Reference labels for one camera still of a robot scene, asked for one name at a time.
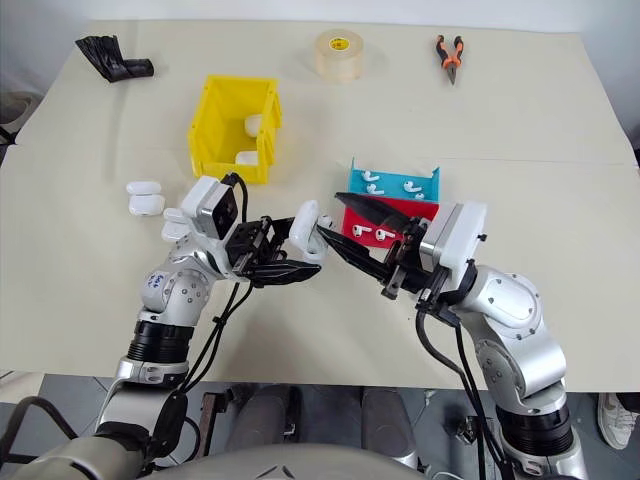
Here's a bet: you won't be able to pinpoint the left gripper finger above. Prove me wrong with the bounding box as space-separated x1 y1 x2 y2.
266 215 300 247
248 259 323 290

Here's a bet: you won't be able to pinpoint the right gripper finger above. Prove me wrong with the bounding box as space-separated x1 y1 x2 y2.
334 192 412 234
317 225 395 284

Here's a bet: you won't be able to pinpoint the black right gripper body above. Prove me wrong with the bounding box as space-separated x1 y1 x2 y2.
380 217 444 301

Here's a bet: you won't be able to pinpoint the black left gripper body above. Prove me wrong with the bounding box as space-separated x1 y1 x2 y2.
224 218 289 281

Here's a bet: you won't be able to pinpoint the yellow plastic bin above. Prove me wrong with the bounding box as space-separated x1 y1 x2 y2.
187 74 284 186

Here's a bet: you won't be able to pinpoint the red tray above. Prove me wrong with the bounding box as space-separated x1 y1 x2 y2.
340 196 442 249

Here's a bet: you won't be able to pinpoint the blue tray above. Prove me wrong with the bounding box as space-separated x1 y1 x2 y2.
346 156 443 205

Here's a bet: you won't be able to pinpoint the dark rounded shape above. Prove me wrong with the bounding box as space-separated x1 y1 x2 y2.
227 383 304 454
359 387 419 469

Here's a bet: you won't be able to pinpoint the beige tape roll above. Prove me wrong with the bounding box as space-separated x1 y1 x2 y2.
313 28 367 85

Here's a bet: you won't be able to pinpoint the orange black pliers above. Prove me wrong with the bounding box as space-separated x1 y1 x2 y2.
433 34 466 87

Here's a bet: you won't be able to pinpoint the silver robot torso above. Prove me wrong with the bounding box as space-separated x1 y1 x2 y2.
148 441 419 480

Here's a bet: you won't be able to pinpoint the black plastic bag roll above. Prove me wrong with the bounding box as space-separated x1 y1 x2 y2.
74 34 156 84

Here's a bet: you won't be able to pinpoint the white shoe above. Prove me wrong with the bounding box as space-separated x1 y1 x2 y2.
596 392 640 449

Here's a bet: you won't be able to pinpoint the dark grey chair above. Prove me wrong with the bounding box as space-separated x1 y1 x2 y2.
0 92 37 147

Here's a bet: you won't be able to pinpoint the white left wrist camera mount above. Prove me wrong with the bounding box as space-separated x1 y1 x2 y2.
178 175 242 257

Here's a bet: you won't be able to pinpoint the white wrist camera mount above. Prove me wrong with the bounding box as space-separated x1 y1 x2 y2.
418 201 488 285
178 175 242 257

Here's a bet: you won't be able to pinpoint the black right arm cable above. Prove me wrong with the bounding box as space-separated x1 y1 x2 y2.
413 298 507 480

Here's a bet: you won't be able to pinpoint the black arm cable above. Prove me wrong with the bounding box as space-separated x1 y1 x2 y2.
413 298 507 480
148 171 252 466

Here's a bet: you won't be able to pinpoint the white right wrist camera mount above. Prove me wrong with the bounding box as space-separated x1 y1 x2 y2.
418 201 488 285

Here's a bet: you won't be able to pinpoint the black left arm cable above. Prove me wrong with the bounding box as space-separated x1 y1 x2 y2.
148 171 252 466

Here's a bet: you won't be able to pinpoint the dark metal bracket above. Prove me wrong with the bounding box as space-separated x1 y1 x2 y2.
199 391 227 457

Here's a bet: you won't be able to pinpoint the thick black cable loop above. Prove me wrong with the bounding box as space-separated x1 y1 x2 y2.
0 396 76 464

